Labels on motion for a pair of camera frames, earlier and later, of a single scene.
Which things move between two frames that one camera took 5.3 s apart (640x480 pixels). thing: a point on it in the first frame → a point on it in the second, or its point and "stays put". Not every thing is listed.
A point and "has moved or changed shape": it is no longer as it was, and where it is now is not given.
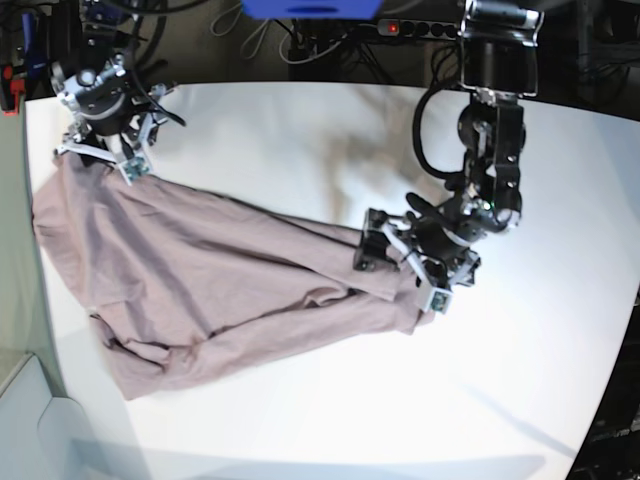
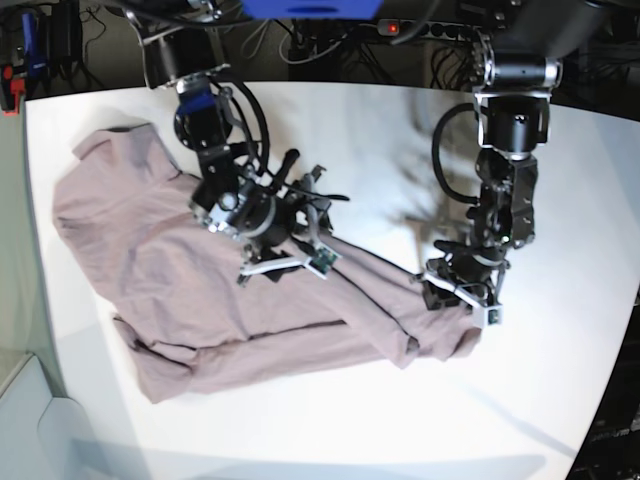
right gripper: (126, 131) → (299, 221)
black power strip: (424, 29) stays put
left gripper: (419, 241) → (463, 273)
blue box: (336, 9) stays put
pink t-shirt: (181, 286) has moved or changed shape
